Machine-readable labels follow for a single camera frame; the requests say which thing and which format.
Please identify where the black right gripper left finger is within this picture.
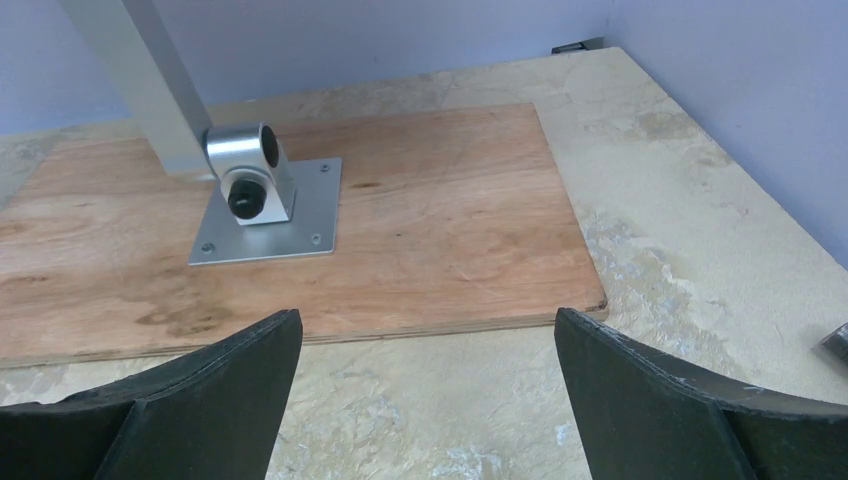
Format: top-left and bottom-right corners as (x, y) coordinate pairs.
(1, 310), (303, 479)

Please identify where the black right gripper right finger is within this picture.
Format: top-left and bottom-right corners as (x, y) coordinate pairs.
(554, 308), (847, 479)

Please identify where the plywood base board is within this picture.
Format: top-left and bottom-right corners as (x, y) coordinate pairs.
(1, 104), (610, 367)

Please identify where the silver metal stand bracket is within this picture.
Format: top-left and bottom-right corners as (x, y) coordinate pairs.
(61, 1), (342, 266)

